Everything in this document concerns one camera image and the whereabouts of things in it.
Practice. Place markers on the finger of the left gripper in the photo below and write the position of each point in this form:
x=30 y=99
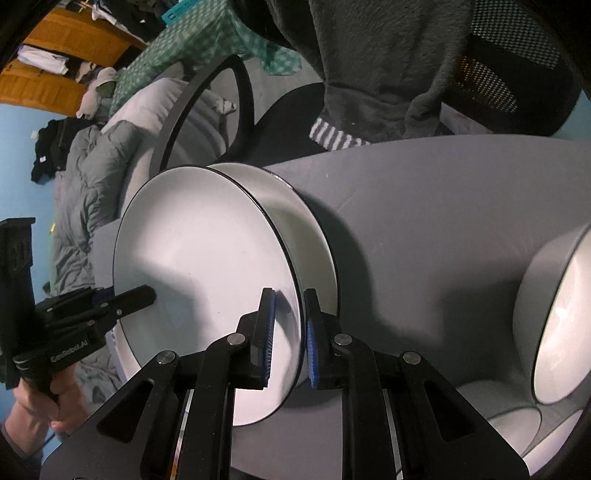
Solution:
x=112 y=306

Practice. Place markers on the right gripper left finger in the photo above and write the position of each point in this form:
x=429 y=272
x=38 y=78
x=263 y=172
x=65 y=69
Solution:
x=241 y=360

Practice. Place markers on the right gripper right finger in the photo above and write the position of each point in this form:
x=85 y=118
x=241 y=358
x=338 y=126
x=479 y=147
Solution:
x=368 y=381

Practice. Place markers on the black-rimmed white plate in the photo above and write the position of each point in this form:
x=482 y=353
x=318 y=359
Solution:
x=158 y=244

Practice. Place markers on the white ribbed bowl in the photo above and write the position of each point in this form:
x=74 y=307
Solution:
x=536 y=432
x=551 y=320

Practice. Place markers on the person's left hand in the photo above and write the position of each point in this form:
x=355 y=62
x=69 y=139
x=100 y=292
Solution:
x=34 y=412

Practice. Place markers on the white plate top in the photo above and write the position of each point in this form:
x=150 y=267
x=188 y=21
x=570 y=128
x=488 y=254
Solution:
x=307 y=247

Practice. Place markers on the grey duvet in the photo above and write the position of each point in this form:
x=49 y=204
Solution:
x=87 y=199

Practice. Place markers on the black clothes pile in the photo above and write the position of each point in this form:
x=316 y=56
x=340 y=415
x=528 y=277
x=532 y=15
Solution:
x=52 y=147

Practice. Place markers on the orange wooden wardrobe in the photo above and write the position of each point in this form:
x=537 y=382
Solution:
x=78 y=40

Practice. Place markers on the green checkered cloth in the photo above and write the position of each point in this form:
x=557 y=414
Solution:
x=207 y=30

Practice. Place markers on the dark grey fleece blanket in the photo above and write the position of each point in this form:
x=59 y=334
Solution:
x=385 y=64

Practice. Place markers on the turquoise plastic crate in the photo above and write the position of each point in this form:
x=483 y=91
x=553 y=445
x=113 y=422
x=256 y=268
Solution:
x=178 y=10

